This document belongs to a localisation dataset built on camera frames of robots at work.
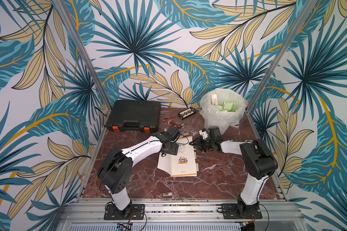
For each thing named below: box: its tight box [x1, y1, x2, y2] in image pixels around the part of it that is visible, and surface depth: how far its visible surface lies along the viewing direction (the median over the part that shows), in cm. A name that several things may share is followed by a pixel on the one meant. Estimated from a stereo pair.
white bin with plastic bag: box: [199, 88, 246, 136], surface depth 92 cm
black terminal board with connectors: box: [177, 106, 197, 120], surface depth 116 cm
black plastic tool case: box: [106, 99, 162, 133], surface depth 105 cm
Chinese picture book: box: [157, 135, 200, 178], surface depth 90 cm
